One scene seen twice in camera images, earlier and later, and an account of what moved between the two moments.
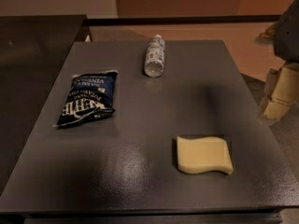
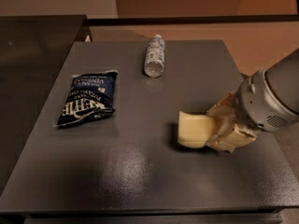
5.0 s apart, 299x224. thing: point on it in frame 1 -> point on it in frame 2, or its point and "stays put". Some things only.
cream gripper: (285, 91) -> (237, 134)
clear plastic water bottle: (155, 57) stays put
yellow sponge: (203, 154) -> (193, 131)
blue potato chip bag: (90, 96) stays put
